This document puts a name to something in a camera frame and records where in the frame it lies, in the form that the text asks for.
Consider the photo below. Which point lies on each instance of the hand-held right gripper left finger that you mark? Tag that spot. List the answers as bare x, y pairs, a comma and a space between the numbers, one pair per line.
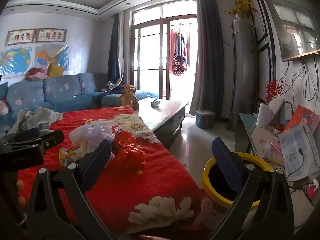
98, 158

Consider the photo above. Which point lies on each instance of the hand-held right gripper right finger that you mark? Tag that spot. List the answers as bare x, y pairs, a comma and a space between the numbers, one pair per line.
225, 165

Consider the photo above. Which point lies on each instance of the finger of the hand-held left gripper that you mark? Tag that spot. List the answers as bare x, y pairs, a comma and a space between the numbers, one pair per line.
27, 132
52, 137

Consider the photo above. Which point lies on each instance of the yellow rimmed trash bin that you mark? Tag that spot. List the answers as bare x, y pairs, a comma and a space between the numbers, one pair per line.
208, 172

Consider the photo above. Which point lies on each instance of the yellow snack wrapper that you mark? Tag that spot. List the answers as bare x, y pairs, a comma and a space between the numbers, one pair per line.
68, 155

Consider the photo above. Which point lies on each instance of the white plastic bag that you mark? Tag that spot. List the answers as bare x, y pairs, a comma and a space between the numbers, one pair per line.
85, 132

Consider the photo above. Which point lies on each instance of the red plastic bag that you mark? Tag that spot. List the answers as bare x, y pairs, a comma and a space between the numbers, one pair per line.
130, 155

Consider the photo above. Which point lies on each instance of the grey crumpled cloth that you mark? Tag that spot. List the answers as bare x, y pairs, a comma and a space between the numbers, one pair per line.
37, 118

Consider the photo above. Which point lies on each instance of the red floral blanket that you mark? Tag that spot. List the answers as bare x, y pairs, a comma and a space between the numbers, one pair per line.
125, 187

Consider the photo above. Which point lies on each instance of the white television cabinet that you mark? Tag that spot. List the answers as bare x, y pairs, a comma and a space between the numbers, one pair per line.
257, 135

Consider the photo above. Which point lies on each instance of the blue patterned sofa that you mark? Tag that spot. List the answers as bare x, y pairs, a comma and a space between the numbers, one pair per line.
62, 90

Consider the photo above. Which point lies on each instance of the colourful bead box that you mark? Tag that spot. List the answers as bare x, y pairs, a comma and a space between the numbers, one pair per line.
273, 152

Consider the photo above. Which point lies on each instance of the blue storage stool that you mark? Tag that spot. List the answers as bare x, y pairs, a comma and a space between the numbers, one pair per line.
205, 118

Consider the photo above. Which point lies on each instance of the pile of colourful clothes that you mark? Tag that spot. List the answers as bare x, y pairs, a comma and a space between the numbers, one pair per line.
36, 74

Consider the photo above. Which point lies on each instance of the white paper roll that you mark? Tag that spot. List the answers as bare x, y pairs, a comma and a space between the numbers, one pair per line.
262, 115

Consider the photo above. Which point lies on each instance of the yellow pillow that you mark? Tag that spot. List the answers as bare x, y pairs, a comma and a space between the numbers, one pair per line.
56, 71

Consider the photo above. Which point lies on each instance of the brown paper bag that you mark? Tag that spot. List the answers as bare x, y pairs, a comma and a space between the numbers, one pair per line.
128, 97

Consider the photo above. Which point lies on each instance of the dark blue garment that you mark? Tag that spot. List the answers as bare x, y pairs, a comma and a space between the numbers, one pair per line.
112, 91

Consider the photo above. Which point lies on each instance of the world map poster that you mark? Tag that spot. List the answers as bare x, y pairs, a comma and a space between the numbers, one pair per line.
15, 61

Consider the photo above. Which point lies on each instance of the white box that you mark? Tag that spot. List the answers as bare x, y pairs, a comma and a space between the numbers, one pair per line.
275, 111

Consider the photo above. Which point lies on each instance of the white printed envelope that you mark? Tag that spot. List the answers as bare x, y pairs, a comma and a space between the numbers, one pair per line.
295, 142

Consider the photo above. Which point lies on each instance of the country map poster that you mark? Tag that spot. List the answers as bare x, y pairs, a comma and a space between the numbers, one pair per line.
50, 57

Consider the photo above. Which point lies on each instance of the dark wooden coffee table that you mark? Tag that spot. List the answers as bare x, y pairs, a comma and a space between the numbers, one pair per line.
162, 115

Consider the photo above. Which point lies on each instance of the small blue white object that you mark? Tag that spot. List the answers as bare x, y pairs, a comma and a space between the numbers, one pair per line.
155, 103

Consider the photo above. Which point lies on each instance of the red artificial flowers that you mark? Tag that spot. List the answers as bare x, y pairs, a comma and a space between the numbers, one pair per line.
273, 91

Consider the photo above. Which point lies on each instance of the pink plastic object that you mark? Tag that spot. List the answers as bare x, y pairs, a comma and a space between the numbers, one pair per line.
311, 191

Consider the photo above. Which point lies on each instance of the red picture book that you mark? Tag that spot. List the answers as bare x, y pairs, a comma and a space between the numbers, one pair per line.
302, 118

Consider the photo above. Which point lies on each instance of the grey standing air conditioner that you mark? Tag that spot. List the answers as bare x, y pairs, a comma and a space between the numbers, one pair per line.
242, 75

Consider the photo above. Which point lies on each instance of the framed calligraphy picture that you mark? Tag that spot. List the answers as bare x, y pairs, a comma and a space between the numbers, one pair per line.
52, 35
21, 37

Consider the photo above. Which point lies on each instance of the dark blue curtain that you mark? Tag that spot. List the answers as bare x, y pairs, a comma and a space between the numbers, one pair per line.
114, 55

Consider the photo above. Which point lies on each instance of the dark grey curtain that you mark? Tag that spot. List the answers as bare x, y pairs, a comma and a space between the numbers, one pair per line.
210, 55

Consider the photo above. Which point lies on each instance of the wooden framed glass door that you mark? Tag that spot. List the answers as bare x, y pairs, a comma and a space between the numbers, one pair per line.
150, 55

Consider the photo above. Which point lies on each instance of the hanging clothes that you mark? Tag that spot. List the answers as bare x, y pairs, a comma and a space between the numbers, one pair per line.
178, 55

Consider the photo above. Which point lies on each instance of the yellow artificial flowers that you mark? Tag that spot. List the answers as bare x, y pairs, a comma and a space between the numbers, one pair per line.
240, 5

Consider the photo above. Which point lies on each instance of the wall mounted television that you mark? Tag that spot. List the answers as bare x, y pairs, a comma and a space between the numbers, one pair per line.
292, 30

